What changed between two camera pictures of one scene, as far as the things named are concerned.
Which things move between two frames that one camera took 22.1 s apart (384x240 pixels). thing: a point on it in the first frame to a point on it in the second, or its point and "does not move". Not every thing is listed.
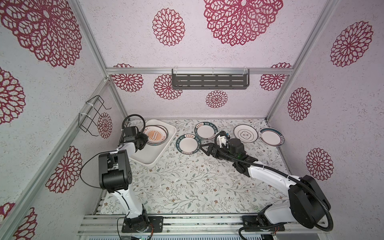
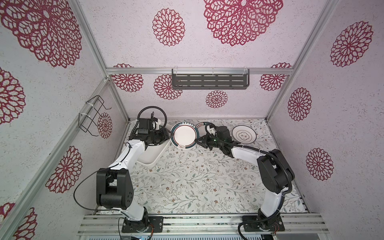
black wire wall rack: (88, 118) does not move
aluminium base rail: (114, 225) does not move
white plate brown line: (245, 133) does not move
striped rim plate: (271, 136) to (185, 135)
